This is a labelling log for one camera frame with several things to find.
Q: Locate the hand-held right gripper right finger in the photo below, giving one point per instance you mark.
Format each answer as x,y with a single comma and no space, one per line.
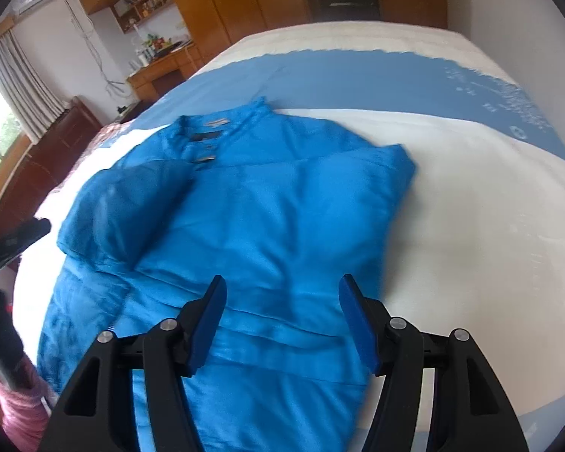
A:
358,325

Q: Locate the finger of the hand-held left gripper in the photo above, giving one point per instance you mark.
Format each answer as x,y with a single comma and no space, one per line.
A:
26,235

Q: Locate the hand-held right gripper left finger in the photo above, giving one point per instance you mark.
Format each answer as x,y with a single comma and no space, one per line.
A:
209,325

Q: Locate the blue padded jacket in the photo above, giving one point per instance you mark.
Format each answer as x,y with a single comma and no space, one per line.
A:
263,221

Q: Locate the person's left forearm pink sleeve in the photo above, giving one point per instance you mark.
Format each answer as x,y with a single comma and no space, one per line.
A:
21,414

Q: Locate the dark wooden headboard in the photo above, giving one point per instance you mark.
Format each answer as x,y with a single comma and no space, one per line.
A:
56,150

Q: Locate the pink patterned pillow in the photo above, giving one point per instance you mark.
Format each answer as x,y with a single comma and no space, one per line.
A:
106,136

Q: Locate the white and blue bed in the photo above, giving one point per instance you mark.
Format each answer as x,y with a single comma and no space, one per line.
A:
475,245

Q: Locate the grey striped curtain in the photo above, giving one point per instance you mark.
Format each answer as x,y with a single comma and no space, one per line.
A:
26,80

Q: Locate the wooden desk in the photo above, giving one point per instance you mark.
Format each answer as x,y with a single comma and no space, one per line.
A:
162,73

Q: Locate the row of desk bottles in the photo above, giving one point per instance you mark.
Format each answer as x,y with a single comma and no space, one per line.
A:
153,44

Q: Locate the black box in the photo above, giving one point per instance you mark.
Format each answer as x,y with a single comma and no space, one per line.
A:
348,5

